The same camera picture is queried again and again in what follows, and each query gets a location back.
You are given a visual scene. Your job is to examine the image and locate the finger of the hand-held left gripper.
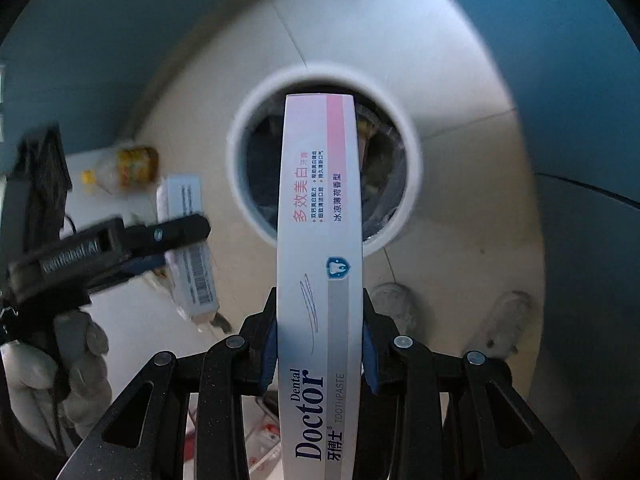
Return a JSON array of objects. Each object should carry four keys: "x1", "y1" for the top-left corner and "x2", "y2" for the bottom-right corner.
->
[
  {"x1": 122, "y1": 213, "x2": 212, "y2": 261},
  {"x1": 84, "y1": 252, "x2": 168, "y2": 292}
]

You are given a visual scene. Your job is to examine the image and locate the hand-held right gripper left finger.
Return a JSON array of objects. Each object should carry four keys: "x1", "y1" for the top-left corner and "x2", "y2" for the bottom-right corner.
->
[{"x1": 57, "y1": 287, "x2": 281, "y2": 480}]

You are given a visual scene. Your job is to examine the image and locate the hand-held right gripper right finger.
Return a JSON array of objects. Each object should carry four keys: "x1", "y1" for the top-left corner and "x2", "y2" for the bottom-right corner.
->
[{"x1": 361, "y1": 287, "x2": 557, "y2": 480}]

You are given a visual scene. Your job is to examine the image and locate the white barcode box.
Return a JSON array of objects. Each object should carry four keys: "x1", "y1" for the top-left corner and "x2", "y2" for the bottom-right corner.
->
[{"x1": 156, "y1": 174, "x2": 222, "y2": 322}]

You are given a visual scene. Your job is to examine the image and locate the white toothpaste box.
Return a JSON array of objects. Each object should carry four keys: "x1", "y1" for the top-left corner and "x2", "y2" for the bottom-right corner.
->
[{"x1": 276, "y1": 92, "x2": 369, "y2": 480}]

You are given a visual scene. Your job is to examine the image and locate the white round trash bin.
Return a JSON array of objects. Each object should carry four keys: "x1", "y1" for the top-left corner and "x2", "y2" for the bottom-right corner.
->
[{"x1": 226, "y1": 62, "x2": 424, "y2": 259}]

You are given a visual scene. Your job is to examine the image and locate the person's left hand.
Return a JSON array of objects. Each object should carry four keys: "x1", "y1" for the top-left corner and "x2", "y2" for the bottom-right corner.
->
[{"x1": 0, "y1": 309, "x2": 114, "y2": 453}]

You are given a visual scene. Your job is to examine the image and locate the white shoe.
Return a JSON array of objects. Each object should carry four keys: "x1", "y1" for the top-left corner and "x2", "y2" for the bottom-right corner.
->
[
  {"x1": 466, "y1": 290, "x2": 535, "y2": 362},
  {"x1": 372, "y1": 282, "x2": 417, "y2": 337}
]

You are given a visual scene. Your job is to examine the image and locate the clear bottle yellow label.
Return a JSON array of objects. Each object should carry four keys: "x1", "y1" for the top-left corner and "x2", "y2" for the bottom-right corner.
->
[{"x1": 81, "y1": 145, "x2": 161, "y2": 196}]

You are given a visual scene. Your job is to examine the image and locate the red white packet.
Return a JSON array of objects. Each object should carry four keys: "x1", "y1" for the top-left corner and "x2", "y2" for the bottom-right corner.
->
[{"x1": 187, "y1": 391, "x2": 282, "y2": 480}]

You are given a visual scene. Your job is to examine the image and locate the black bin liner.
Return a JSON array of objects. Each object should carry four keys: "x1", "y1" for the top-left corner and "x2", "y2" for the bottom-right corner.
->
[{"x1": 244, "y1": 91, "x2": 408, "y2": 241}]

